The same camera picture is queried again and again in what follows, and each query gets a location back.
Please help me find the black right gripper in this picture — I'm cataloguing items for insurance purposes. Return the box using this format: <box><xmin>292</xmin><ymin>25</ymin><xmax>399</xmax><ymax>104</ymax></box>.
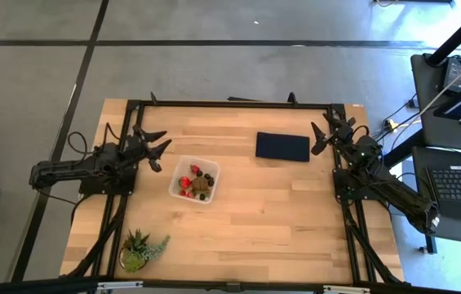
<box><xmin>310</xmin><ymin>112</ymin><xmax>361</xmax><ymax>156</ymax></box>

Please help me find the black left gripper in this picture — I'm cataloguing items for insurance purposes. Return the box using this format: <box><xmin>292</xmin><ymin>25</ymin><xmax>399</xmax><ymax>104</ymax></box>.
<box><xmin>126</xmin><ymin>123</ymin><xmax>173</xmax><ymax>173</ymax></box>

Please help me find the brown kiwi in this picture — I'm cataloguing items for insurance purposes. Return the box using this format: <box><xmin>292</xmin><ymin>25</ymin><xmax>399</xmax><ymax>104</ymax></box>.
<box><xmin>191</xmin><ymin>175</ymin><xmax>211</xmax><ymax>194</ymax></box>

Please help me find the clear plastic tupperware container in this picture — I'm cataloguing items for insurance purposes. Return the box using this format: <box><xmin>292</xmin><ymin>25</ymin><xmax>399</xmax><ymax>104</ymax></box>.
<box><xmin>167</xmin><ymin>154</ymin><xmax>221</xmax><ymax>204</ymax></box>

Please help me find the navy folded cloth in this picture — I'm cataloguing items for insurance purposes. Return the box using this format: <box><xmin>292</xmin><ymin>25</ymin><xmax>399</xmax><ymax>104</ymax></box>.
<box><xmin>255</xmin><ymin>131</ymin><xmax>311</xmax><ymax>163</ymax></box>

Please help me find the potted green succulent plant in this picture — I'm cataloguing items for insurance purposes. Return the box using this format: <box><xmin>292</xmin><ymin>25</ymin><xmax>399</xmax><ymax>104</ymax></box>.
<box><xmin>118</xmin><ymin>228</ymin><xmax>172</xmax><ymax>274</ymax></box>

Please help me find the black power adapter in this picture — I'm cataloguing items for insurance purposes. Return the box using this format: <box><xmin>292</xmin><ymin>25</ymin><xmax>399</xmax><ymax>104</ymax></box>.
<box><xmin>441</xmin><ymin>56</ymin><xmax>461</xmax><ymax>94</ymax></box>

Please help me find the black laptop keyboard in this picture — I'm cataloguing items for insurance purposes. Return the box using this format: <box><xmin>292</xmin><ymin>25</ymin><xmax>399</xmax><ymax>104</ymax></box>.
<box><xmin>425</xmin><ymin>164</ymin><xmax>461</xmax><ymax>225</ymax></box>

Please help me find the black stand pole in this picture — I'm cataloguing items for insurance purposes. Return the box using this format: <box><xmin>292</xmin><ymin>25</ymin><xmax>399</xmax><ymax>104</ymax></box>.
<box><xmin>424</xmin><ymin>0</ymin><xmax>461</xmax><ymax>69</ymax></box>

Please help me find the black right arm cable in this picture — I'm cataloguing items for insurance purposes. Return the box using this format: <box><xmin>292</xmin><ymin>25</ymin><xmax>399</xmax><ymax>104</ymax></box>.
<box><xmin>351</xmin><ymin>124</ymin><xmax>373</xmax><ymax>142</ymax></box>

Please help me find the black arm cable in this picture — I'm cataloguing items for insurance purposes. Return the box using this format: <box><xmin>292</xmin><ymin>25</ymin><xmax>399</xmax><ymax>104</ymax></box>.
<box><xmin>68</xmin><ymin>122</ymin><xmax>122</xmax><ymax>158</ymax></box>
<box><xmin>351</xmin><ymin>124</ymin><xmax>373</xmax><ymax>142</ymax></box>

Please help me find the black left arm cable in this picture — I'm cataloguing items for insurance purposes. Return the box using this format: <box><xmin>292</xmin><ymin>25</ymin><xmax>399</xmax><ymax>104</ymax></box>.
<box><xmin>68</xmin><ymin>122</ymin><xmax>122</xmax><ymax>158</ymax></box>

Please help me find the black aluminium table frame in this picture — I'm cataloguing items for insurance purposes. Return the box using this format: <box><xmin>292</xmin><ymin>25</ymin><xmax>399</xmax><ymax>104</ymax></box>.
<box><xmin>0</xmin><ymin>91</ymin><xmax>461</xmax><ymax>294</ymax></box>

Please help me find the black cable bundle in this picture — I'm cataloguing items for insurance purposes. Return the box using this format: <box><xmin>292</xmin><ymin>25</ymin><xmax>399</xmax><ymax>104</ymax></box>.
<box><xmin>375</xmin><ymin>92</ymin><xmax>423</xmax><ymax>145</ymax></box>

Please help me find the white cable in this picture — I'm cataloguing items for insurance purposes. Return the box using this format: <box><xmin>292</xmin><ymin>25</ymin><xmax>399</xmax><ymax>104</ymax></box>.
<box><xmin>417</xmin><ymin>49</ymin><xmax>461</xmax><ymax>116</ymax></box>

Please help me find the silver metal bracket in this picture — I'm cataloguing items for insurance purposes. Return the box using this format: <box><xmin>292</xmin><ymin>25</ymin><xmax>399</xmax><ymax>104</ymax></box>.
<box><xmin>322</xmin><ymin>284</ymin><xmax>372</xmax><ymax>294</ymax></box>
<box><xmin>96</xmin><ymin>280</ymin><xmax>144</xmax><ymax>291</ymax></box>

